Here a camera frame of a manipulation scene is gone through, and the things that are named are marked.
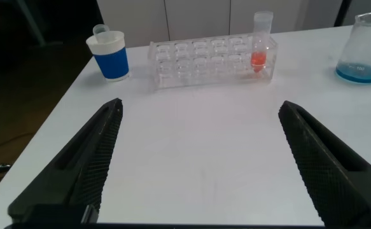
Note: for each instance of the test tube with blue liquid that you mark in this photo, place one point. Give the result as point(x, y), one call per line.
point(102, 33)

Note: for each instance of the clear acrylic test tube rack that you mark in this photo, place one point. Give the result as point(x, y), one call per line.
point(204, 66)

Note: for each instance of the white folding partition with feet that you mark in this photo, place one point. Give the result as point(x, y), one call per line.
point(369, 9)

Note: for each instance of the white folding partition with hinge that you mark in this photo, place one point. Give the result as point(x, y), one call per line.
point(204, 16)

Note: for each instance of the clear glass beaker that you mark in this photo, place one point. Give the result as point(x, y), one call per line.
point(363, 57)

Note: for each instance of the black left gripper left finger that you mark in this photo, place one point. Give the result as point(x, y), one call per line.
point(86, 165)

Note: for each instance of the blue and white paper cup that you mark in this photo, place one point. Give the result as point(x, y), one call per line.
point(112, 62)

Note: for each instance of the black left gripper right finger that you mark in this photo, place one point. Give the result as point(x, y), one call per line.
point(328, 171)

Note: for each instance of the test tube with red liquid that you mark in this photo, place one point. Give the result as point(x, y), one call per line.
point(259, 58)

